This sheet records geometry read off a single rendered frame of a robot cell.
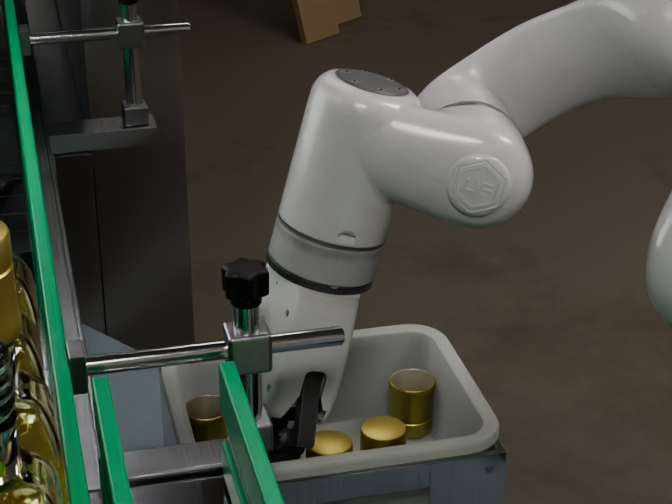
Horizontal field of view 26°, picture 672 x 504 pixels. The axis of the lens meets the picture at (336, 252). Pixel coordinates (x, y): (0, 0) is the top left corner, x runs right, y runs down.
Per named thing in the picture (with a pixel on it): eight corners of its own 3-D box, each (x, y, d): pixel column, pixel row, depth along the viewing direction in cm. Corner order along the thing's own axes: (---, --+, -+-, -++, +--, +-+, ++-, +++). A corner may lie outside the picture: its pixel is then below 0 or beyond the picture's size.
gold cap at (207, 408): (232, 418, 108) (233, 467, 109) (228, 393, 111) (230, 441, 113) (183, 421, 107) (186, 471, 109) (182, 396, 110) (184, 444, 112)
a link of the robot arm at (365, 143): (529, 101, 99) (555, 147, 91) (484, 240, 103) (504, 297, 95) (315, 48, 97) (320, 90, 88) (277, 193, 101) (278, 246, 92)
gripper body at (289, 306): (257, 212, 102) (221, 351, 106) (288, 277, 93) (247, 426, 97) (357, 227, 105) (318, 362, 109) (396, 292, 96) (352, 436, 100)
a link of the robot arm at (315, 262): (263, 187, 102) (254, 223, 103) (290, 241, 94) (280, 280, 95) (363, 203, 104) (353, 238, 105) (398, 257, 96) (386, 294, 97)
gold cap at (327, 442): (346, 474, 109) (346, 425, 107) (359, 502, 106) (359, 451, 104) (300, 481, 108) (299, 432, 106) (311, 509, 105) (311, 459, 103)
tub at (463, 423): (161, 447, 115) (155, 352, 111) (433, 411, 119) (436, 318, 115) (194, 587, 99) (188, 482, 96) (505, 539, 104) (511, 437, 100)
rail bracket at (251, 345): (76, 452, 91) (59, 274, 85) (337, 417, 95) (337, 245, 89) (80, 479, 88) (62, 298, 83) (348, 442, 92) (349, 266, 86)
